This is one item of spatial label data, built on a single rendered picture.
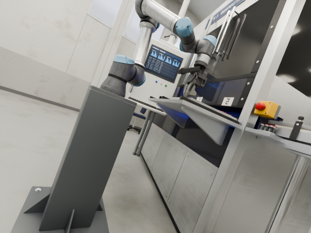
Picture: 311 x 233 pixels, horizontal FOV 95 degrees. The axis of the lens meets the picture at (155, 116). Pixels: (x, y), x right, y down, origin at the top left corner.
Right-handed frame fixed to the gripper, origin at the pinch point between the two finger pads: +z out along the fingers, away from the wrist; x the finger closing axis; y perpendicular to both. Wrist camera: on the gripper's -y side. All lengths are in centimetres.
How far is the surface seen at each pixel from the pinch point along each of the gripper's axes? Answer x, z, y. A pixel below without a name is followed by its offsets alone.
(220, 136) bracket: -2.5, 12.8, 31.5
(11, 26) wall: 339, -46, -285
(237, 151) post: -12.5, 17.4, 36.6
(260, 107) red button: -19.3, -7.5, 31.4
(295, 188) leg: -34, 23, 50
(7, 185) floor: 35, 92, -76
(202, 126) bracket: -2.5, 11.5, 16.8
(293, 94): -12, -26, 60
